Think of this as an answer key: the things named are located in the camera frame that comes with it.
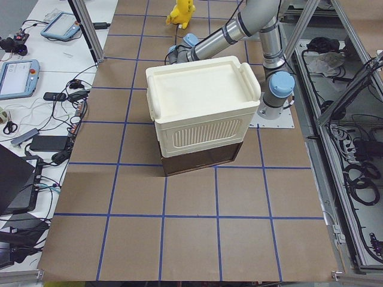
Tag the yellow dinosaur plush toy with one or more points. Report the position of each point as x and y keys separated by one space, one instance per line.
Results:
x=181 y=13

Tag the black laptop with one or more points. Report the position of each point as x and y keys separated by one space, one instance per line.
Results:
x=20 y=177

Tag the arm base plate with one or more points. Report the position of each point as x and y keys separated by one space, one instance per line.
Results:
x=272 y=118

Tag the blue teach pendant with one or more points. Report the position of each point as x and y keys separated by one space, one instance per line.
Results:
x=19 y=78
x=63 y=27

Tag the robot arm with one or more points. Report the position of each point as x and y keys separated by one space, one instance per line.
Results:
x=256 y=17

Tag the cream plastic storage box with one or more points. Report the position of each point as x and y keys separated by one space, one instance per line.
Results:
x=201 y=105

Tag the far blue teach pendant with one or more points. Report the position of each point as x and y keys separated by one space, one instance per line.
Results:
x=63 y=27

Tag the dark brown wooden drawer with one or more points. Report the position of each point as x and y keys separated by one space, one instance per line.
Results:
x=198 y=160

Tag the near blue teach pendant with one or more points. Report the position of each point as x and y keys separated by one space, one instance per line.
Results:
x=19 y=78

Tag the black power adapter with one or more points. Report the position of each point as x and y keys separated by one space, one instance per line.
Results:
x=48 y=143

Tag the aluminium frame post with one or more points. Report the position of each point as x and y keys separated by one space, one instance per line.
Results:
x=82 y=16

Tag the black scissors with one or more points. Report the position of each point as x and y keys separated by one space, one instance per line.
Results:
x=10 y=127

